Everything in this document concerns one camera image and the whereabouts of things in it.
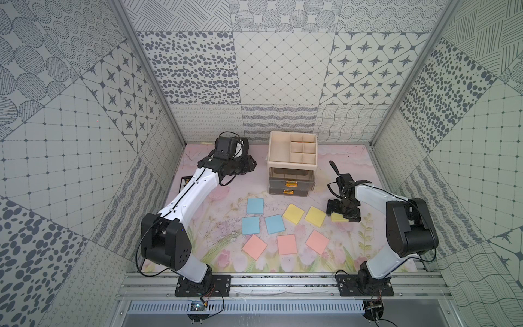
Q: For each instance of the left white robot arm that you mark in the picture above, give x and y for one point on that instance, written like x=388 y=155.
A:
x=164 y=238

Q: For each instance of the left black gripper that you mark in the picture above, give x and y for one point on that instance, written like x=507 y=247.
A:
x=244 y=162

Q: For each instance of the floral pink table mat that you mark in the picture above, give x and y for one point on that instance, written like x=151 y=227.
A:
x=216 y=228

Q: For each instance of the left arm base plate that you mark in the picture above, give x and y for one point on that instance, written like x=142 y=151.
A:
x=212 y=286

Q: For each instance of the aluminium mounting rail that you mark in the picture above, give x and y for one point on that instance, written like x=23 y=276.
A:
x=405 y=286

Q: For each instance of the yellow sticky note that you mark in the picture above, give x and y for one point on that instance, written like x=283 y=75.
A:
x=338 y=218
x=293 y=214
x=315 y=216

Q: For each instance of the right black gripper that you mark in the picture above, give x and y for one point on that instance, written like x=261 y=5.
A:
x=354 y=216

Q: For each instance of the pink sticky note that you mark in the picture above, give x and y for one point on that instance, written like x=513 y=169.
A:
x=254 y=247
x=317 y=242
x=287 y=245

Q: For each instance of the blue sticky note lower right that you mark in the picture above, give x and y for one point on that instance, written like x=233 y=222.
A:
x=274 y=224

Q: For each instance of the blue sticky note lower left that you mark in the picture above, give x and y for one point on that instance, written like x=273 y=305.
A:
x=250 y=225

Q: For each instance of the pink sticky note left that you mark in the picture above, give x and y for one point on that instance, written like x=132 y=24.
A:
x=254 y=247

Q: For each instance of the beige desk organizer cabinet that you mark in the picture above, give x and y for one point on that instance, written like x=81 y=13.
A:
x=293 y=150

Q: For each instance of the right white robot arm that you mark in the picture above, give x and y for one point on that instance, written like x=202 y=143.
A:
x=409 y=228

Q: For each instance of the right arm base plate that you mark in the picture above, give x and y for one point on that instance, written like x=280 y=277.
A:
x=351 y=285

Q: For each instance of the pink sticky note middle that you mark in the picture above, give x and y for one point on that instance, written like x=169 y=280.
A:
x=287 y=245

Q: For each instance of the blue sticky note top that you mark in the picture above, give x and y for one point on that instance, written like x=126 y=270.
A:
x=255 y=206

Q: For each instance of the pink sticky note right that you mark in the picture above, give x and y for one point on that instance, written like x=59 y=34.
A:
x=317 y=242

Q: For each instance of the grey transparent drawer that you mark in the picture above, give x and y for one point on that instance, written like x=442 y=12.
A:
x=291 y=179

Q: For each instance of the blue sticky note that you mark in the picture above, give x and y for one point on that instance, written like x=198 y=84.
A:
x=250 y=225
x=255 y=206
x=274 y=224

